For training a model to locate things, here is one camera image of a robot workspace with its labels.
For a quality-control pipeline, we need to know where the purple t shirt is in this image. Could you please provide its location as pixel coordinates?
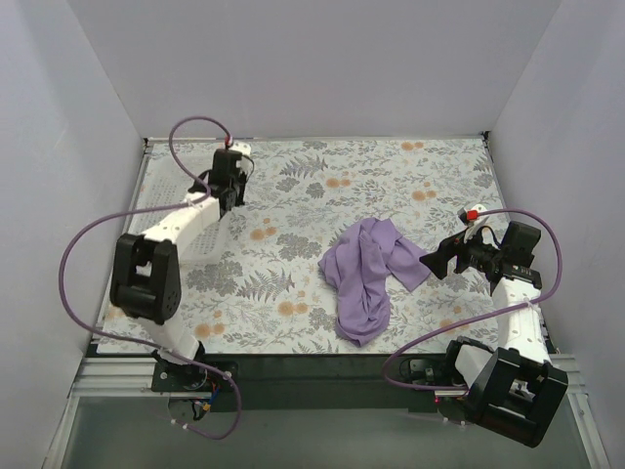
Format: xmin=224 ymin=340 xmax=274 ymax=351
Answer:
xmin=318 ymin=218 xmax=431 ymax=347

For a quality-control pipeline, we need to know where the white plastic basket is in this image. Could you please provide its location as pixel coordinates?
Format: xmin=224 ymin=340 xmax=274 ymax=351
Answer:
xmin=128 ymin=155 xmax=232 ymax=266

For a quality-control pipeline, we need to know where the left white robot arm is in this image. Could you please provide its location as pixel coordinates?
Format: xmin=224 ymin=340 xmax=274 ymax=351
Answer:
xmin=109 ymin=143 xmax=255 ymax=391

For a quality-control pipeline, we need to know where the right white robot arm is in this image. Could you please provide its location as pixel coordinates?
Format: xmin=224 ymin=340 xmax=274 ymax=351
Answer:
xmin=420 ymin=220 xmax=568 ymax=448

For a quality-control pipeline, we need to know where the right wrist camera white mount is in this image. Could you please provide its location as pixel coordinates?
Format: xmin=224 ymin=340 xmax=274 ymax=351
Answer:
xmin=458 ymin=204 xmax=488 ymax=243

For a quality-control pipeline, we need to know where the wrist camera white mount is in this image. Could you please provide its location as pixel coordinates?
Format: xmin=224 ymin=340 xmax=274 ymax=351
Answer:
xmin=458 ymin=204 xmax=488 ymax=243
xmin=226 ymin=141 xmax=251 ymax=160

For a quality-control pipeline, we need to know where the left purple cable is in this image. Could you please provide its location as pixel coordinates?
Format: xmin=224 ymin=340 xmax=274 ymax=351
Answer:
xmin=58 ymin=115 xmax=243 ymax=441

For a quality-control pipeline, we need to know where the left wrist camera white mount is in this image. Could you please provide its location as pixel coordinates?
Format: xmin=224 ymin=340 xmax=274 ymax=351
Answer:
xmin=226 ymin=141 xmax=251 ymax=160

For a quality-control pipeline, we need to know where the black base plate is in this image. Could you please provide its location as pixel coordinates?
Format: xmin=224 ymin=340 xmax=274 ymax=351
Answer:
xmin=150 ymin=354 xmax=464 ymax=412

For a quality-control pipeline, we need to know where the aluminium frame rail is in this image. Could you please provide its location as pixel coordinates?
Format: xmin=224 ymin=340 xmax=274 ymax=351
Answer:
xmin=45 ymin=355 xmax=609 ymax=468

